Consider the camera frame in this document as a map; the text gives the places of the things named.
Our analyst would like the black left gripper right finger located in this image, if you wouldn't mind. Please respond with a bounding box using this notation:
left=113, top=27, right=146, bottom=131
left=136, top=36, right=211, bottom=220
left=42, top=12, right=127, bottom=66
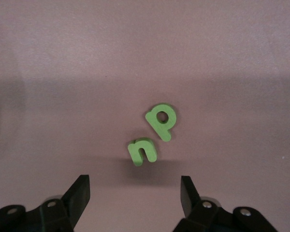
left=174, top=175, right=278, bottom=232

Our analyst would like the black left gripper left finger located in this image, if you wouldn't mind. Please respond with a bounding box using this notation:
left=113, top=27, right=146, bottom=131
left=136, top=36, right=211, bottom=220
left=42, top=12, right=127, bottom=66
left=0, top=174, right=91, bottom=232

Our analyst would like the green lowercase letter p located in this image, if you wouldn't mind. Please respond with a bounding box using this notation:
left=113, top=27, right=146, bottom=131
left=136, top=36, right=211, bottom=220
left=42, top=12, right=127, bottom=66
left=145, top=102, right=178, bottom=143

